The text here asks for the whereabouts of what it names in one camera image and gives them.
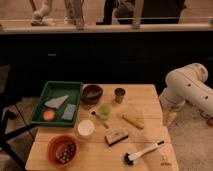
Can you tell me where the white handled dish brush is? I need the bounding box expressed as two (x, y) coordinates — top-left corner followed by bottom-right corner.
(124, 140), (165, 166)

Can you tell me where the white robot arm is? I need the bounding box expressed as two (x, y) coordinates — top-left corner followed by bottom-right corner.
(159, 63), (213, 126)

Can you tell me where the small metal cup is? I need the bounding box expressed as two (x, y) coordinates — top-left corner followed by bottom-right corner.
(114, 88), (126, 104)

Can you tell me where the dark brown bowl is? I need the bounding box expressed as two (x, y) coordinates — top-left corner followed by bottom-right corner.
(81, 85), (103, 104)

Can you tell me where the yellow wooden stick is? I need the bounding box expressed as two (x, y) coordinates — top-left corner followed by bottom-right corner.
(122, 114), (144, 129)

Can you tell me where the white round lid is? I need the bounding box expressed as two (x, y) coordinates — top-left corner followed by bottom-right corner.
(77, 120), (95, 138)

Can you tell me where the grey rectangular sponge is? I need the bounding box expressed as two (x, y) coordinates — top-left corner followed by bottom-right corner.
(62, 104), (76, 120)

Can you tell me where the black block eraser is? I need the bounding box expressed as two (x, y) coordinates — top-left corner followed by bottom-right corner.
(105, 130), (128, 147)

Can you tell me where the grey triangular cloth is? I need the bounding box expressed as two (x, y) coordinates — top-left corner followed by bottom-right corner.
(44, 95), (68, 109)

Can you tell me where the green plastic tray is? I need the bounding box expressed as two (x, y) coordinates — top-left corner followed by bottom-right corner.
(31, 81), (83, 127)

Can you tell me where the orange round fruit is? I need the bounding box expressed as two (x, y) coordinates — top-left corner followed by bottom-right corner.
(43, 110), (55, 121)

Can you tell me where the orange bowl with beads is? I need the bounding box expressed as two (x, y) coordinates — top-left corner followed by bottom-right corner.
(47, 135), (78, 169)

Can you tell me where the black chair frame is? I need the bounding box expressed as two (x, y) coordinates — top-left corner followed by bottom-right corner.
(0, 96), (38, 169)

